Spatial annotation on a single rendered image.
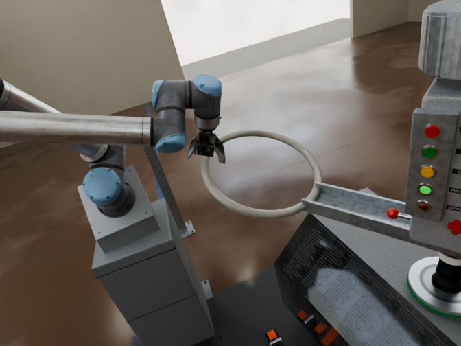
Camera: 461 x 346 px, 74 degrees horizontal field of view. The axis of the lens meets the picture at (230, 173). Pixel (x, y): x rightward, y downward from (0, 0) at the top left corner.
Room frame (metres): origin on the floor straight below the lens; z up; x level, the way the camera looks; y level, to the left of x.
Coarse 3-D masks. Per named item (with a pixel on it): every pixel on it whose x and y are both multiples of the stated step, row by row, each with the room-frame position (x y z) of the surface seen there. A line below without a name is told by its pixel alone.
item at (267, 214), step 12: (240, 132) 1.26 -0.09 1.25; (252, 132) 1.26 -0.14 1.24; (264, 132) 1.26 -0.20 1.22; (288, 144) 1.20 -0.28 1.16; (204, 156) 1.11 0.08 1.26; (312, 156) 1.10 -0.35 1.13; (204, 168) 1.05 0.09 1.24; (312, 168) 1.05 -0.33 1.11; (204, 180) 0.99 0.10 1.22; (216, 192) 0.93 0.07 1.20; (312, 192) 0.91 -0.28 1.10; (228, 204) 0.88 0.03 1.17; (300, 204) 0.86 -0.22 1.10; (252, 216) 0.83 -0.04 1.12; (264, 216) 0.82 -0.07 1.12; (276, 216) 0.82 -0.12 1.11
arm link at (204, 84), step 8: (192, 80) 1.02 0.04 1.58; (200, 80) 0.98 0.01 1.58; (208, 80) 0.99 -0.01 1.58; (216, 80) 0.99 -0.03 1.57; (192, 88) 0.97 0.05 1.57; (200, 88) 0.96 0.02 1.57; (208, 88) 0.95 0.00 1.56; (216, 88) 0.96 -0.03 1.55; (192, 96) 0.96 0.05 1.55; (200, 96) 0.96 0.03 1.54; (208, 96) 0.96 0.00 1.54; (216, 96) 0.96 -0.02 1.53; (192, 104) 0.96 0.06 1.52; (200, 104) 0.96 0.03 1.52; (208, 104) 0.96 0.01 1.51; (216, 104) 0.97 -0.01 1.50; (200, 112) 0.98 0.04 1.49; (208, 112) 0.97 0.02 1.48; (216, 112) 0.98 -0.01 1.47
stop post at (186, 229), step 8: (152, 152) 2.23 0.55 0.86; (152, 160) 2.22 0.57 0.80; (152, 168) 2.21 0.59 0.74; (160, 168) 2.23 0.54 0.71; (160, 176) 2.22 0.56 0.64; (160, 184) 2.22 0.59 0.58; (168, 184) 2.23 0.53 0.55; (168, 192) 2.22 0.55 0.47; (168, 200) 2.22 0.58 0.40; (176, 208) 2.23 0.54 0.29; (176, 216) 2.22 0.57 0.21; (176, 224) 2.21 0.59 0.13; (184, 224) 2.23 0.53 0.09; (184, 232) 2.22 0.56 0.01; (192, 232) 2.20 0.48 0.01
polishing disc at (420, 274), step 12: (420, 264) 0.66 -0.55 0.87; (432, 264) 0.65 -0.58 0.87; (408, 276) 0.63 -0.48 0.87; (420, 276) 0.62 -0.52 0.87; (420, 288) 0.58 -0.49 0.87; (432, 288) 0.57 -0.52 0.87; (432, 300) 0.53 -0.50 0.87; (444, 300) 0.52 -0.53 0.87; (456, 300) 0.52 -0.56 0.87; (444, 312) 0.50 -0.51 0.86; (456, 312) 0.48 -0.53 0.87
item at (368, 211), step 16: (320, 192) 0.93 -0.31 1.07; (336, 192) 0.88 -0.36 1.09; (352, 192) 0.84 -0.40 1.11; (320, 208) 0.81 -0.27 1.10; (336, 208) 0.78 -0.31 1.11; (352, 208) 0.81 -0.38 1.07; (368, 208) 0.79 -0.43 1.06; (384, 208) 0.76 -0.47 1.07; (400, 208) 0.73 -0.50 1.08; (352, 224) 0.73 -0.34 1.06; (368, 224) 0.70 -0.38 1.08; (384, 224) 0.66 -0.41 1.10; (400, 224) 0.68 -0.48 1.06
